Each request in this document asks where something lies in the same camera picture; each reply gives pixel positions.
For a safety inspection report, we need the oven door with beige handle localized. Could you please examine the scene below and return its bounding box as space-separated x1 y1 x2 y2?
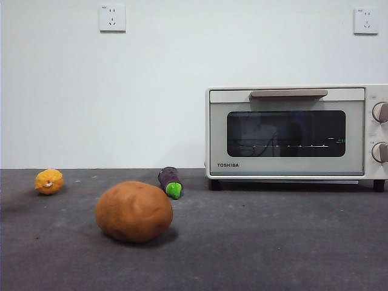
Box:
208 87 366 177

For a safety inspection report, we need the brown potato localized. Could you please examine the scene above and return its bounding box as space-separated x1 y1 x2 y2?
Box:
95 181 173 243

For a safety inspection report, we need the white toaster oven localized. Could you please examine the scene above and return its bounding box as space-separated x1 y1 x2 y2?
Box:
205 84 388 192

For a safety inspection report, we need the beige oven knob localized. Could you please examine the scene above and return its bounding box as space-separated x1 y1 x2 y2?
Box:
371 141 388 163
372 102 388 124

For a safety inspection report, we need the purple eggplant with green stem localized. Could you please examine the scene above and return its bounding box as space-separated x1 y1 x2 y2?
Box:
158 166 184 200

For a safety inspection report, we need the metal wire oven rack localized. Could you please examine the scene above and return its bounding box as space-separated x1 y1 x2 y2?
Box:
239 144 330 150

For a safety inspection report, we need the white wall socket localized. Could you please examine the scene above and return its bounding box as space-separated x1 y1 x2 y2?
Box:
99 4 127 33
353 8 379 36

